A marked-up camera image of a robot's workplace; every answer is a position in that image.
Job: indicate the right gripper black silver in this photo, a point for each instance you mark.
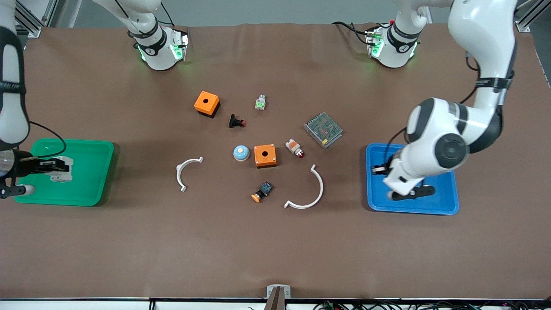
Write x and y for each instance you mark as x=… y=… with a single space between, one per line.
x=23 y=166

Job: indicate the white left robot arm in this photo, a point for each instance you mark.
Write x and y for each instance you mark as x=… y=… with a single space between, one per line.
x=482 y=34

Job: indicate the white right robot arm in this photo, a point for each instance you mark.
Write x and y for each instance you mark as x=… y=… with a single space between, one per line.
x=10 y=107

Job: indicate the green plastic tray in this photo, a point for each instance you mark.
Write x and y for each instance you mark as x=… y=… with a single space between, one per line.
x=90 y=181

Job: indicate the large white curved pipe clamp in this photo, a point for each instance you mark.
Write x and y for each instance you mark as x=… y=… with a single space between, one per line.
x=320 y=185

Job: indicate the blue plastic tray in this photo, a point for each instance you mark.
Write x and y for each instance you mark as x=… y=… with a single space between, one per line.
x=443 y=202

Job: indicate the metal mesh power supply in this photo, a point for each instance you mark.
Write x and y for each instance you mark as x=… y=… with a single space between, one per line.
x=323 y=130

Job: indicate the white orange red indicator lamp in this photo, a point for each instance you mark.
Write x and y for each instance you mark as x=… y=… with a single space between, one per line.
x=293 y=147

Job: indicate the all orange button box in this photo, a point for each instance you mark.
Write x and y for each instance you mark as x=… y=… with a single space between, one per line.
x=264 y=160

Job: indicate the orange black push button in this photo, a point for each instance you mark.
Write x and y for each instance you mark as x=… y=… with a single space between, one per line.
x=263 y=189

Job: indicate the small white curved pipe clamp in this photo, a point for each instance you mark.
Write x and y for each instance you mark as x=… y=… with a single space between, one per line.
x=179 y=172

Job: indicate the green white indicator lamp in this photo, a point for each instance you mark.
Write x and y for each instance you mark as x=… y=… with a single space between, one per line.
x=260 y=103

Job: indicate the blue white round dome part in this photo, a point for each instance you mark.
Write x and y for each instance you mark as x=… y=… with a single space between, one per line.
x=241 y=153

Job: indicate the brown table cover cloth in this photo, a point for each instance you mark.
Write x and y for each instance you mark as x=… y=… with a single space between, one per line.
x=172 y=249

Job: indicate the small black push button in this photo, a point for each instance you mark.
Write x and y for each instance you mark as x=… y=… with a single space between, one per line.
x=234 y=121

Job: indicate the orange black box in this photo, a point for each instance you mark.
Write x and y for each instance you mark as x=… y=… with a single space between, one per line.
x=206 y=102

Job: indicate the aluminium frame profile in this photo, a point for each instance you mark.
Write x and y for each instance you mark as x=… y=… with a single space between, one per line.
x=28 y=19
x=527 y=17

